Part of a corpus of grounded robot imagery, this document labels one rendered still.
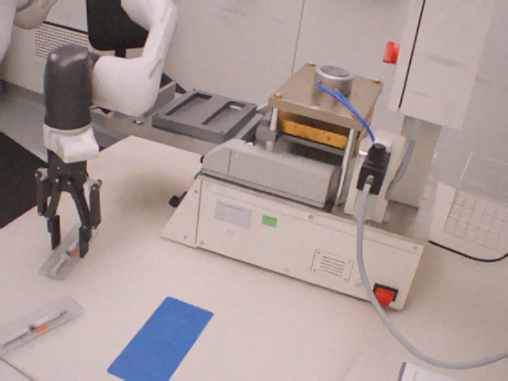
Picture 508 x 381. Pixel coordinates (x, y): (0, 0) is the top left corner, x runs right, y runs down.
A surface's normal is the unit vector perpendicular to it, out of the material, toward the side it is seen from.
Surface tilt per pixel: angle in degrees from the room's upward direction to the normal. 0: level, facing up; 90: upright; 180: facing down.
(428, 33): 90
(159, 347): 0
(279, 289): 0
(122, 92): 77
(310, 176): 90
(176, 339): 0
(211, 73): 90
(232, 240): 90
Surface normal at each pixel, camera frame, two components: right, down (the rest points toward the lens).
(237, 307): 0.13, -0.86
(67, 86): 0.31, 0.45
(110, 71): -0.15, -0.28
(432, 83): -0.33, 0.43
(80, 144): 0.26, -0.68
